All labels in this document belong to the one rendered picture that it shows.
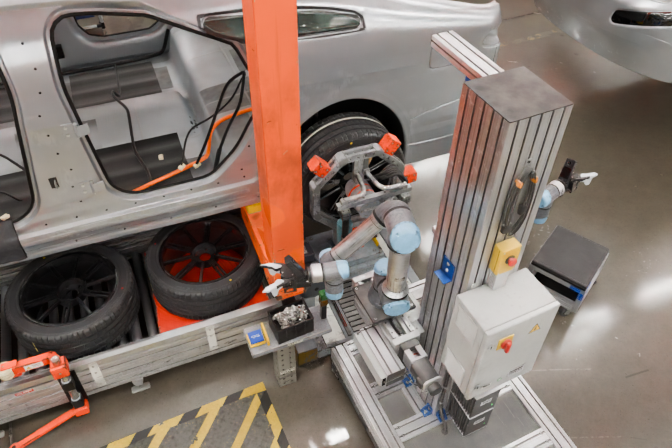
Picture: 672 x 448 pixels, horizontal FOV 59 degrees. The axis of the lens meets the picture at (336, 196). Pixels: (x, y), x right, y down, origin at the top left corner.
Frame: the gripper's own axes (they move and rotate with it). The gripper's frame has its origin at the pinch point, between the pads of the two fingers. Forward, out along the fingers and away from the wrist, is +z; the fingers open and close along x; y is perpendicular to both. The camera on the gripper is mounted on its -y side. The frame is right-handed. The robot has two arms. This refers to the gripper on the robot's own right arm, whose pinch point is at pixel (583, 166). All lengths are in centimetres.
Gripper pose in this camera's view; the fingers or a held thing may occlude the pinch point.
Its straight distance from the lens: 312.6
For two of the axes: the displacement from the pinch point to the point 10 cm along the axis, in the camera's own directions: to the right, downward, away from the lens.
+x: 6.4, 4.2, -6.4
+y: 0.7, 8.0, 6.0
